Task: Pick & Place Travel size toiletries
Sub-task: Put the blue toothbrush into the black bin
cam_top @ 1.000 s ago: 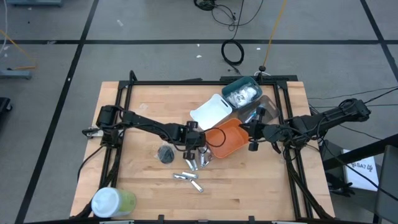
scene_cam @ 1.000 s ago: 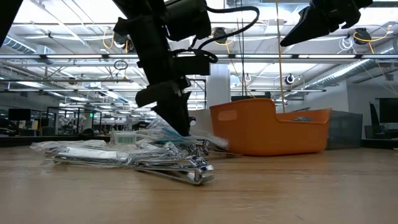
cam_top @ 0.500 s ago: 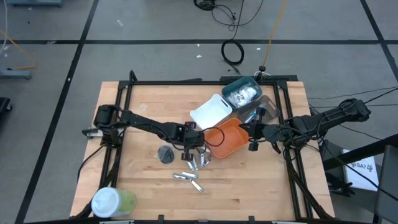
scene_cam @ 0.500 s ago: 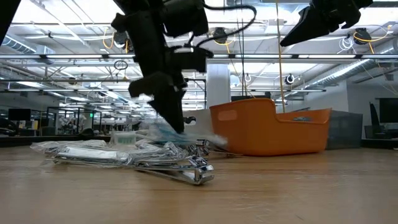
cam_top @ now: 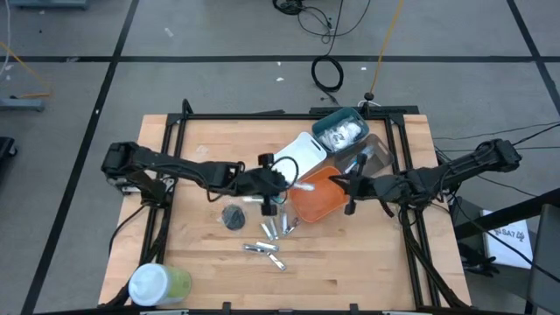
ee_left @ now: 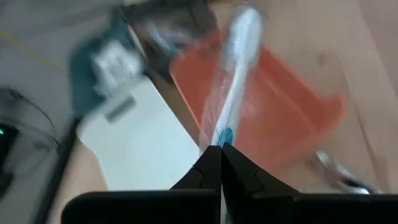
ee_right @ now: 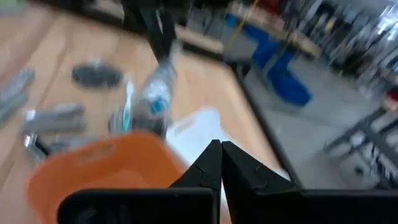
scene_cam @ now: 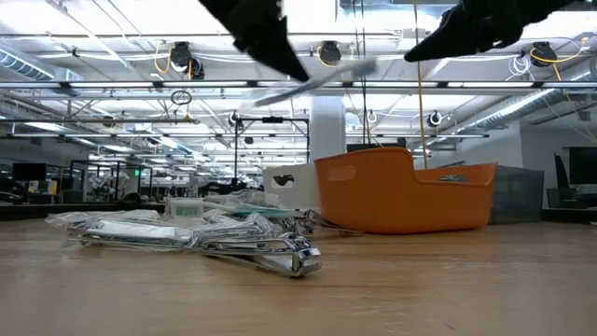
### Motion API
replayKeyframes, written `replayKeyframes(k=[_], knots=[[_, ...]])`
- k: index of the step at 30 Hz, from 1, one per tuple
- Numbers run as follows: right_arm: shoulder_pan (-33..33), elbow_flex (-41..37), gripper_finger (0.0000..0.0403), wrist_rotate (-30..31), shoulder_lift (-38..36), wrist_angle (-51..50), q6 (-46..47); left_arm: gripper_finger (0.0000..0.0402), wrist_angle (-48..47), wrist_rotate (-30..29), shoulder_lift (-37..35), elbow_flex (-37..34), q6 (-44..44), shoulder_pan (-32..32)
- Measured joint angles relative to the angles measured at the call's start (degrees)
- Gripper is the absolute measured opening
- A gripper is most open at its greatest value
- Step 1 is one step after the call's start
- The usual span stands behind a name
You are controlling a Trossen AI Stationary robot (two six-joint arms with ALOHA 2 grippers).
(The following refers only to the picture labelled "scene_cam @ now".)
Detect orange plastic bin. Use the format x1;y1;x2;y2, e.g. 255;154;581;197
312;147;498;235

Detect black ceiling cable reel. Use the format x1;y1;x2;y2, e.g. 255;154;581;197
530;40;560;69
168;40;206;81
318;40;344;67

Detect dark office chair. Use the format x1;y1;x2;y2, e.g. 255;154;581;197
552;152;579;209

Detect clear grey plastic bin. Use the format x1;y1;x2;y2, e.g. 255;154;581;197
488;164;546;226

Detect bagged teal toothbrush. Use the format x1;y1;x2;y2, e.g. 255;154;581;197
200;199;304;220

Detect white pillar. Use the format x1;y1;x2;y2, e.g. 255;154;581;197
310;95;347;162

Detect white plastic bin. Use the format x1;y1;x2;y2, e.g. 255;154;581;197
262;162;323;212

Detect white packet green print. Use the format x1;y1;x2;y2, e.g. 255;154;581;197
166;197;206;218

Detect black background rig frame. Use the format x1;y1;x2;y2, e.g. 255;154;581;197
232;116;312;188

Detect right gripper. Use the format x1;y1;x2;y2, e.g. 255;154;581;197
403;0;575;63

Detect black monitor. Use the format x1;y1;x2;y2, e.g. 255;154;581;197
566;147;597;186
11;161;48;182

